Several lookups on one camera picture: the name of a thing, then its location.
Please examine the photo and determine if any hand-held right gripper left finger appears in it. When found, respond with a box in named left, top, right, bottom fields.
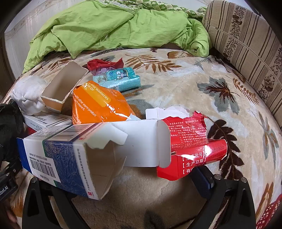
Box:
left=22, top=177, right=88, bottom=229

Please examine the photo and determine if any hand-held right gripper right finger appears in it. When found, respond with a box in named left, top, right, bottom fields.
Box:
left=192, top=165, right=256, bottom=229

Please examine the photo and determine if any torn red carton box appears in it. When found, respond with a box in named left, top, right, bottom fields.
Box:
left=145, top=106, right=228, bottom=181

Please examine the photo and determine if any white teal bottle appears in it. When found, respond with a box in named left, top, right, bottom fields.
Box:
left=23, top=111, right=73, bottom=132

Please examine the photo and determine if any blue and white carton box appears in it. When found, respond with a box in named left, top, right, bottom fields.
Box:
left=16, top=119, right=172, bottom=201

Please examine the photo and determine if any orange and white carton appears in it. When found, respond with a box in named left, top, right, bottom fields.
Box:
left=41, top=60, right=90, bottom=114

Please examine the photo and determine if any red mesh basket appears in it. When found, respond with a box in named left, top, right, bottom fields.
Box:
left=262, top=194, right=282, bottom=229

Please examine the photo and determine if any orange warmer packet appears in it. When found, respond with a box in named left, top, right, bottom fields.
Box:
left=72, top=80, right=137, bottom=126

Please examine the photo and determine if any teal cartoon tissue pack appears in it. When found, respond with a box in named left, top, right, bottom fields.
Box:
left=93, top=67, right=141, bottom=92

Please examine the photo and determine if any white cloth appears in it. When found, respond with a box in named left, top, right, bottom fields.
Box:
left=10, top=76, right=48, bottom=116

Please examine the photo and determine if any crumpled red wrapper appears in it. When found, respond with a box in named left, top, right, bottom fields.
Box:
left=87, top=58, right=124, bottom=76

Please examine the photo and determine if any striped beige bolster cushion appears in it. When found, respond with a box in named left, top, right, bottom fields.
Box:
left=201, top=0, right=282, bottom=128

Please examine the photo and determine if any green quilt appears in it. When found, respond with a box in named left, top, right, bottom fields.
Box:
left=22, top=0, right=213, bottom=74

